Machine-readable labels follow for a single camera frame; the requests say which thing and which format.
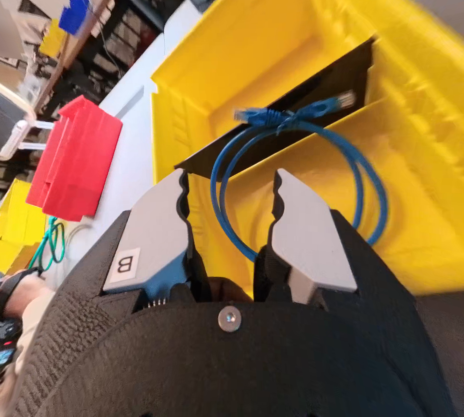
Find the red plastic bin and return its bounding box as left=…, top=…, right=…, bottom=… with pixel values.
left=25, top=95, right=123, bottom=222

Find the yellow plastic bin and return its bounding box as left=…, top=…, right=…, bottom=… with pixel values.
left=150, top=0, right=464, bottom=298
left=0, top=178, right=49, bottom=274

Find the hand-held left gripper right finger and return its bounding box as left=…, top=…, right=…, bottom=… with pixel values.
left=271, top=168, right=359, bottom=305

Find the green ethernet cable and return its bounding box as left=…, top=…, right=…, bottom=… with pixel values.
left=28, top=216, right=66, bottom=270

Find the small blue bin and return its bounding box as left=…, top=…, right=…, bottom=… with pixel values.
left=58, top=0, right=91, bottom=36

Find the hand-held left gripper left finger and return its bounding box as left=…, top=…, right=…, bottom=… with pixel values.
left=102, top=168, right=193, bottom=307

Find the black bin divider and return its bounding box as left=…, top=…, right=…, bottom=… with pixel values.
left=174, top=38, right=376, bottom=180

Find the wooden work table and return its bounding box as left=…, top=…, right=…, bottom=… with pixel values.
left=36, top=0, right=113, bottom=109

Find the small yellow bin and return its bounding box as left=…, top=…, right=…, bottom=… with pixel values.
left=39, top=20, right=67, bottom=56

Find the blue ethernet cable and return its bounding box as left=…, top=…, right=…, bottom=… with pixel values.
left=210, top=92, right=388, bottom=263

